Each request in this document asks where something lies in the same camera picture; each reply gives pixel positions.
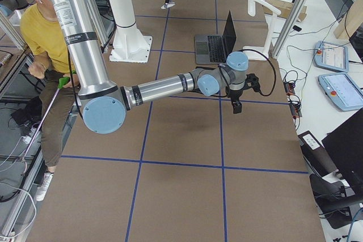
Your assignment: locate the white computer mouse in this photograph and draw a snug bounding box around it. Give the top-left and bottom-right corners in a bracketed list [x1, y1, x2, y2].
[161, 2, 175, 10]

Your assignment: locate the white desk lamp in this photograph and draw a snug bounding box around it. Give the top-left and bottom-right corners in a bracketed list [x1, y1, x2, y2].
[239, 0, 281, 57]

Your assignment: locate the grey laptop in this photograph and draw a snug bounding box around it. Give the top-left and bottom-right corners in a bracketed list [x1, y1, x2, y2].
[194, 11, 237, 65]

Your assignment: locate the black mouse pad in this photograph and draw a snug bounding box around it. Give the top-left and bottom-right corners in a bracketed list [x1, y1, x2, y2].
[195, 66, 218, 70]

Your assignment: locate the orange black usb hub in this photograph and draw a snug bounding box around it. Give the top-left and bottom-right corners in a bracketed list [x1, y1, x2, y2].
[284, 82, 296, 96]

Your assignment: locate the black power adapter box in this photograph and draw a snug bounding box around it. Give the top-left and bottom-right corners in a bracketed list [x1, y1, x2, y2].
[298, 130, 338, 176]

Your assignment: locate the small black square device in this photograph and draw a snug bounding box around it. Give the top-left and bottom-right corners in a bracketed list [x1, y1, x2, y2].
[293, 26, 302, 32]

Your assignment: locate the far blue teach pendant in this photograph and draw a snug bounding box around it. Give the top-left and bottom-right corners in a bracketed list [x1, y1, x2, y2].
[314, 40, 349, 72]

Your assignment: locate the blue teach pendant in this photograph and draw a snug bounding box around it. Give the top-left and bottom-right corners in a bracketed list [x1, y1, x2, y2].
[318, 72, 362, 111]
[314, 40, 349, 72]

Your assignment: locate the near blue teach pendant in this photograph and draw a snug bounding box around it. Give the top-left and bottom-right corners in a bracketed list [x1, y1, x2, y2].
[318, 72, 362, 111]

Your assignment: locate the brown cardboard box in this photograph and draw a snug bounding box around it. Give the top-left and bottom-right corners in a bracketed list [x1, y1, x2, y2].
[265, 0, 307, 22]

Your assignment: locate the black monitor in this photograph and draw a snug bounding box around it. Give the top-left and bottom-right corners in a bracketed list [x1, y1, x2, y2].
[322, 109, 362, 190]

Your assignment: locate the person in yellow shirt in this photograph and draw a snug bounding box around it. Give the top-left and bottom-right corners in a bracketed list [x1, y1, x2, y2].
[20, 0, 79, 201]

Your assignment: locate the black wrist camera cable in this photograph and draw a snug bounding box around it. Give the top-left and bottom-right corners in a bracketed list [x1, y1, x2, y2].
[221, 49, 277, 97]

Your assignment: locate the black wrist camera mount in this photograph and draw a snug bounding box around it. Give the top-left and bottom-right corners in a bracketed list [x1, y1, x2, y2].
[243, 73, 261, 93]

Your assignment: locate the green handled grabber stick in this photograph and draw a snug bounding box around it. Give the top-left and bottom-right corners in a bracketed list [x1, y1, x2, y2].
[20, 71, 73, 173]

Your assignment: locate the aluminium frame post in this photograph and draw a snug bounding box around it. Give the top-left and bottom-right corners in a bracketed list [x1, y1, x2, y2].
[272, 0, 307, 59]

